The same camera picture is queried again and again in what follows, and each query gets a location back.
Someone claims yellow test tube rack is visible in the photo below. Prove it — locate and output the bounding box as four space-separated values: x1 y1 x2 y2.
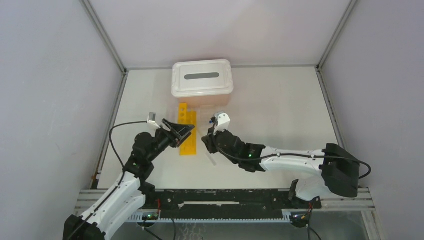
177 103 197 156

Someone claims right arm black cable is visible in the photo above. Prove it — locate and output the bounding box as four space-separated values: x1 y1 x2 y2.
209 119 373 180

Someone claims translucent white bin lid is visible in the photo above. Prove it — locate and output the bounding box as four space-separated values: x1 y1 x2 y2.
171 59 234 98

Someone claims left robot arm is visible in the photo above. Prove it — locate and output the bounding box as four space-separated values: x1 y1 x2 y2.
62 119 195 240

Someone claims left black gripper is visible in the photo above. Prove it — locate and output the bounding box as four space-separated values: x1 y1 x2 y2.
146 119 194 163

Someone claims clear tube left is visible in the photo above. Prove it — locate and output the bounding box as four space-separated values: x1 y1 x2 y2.
207 154 217 167

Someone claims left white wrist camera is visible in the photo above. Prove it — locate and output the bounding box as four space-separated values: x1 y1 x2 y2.
146 112 161 130

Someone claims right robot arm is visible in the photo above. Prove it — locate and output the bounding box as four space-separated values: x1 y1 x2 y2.
201 128 361 208

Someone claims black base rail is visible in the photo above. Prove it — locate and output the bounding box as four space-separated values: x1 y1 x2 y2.
129 189 322 223

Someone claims pink plastic storage bin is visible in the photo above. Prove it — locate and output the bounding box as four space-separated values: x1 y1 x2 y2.
177 94 231 108

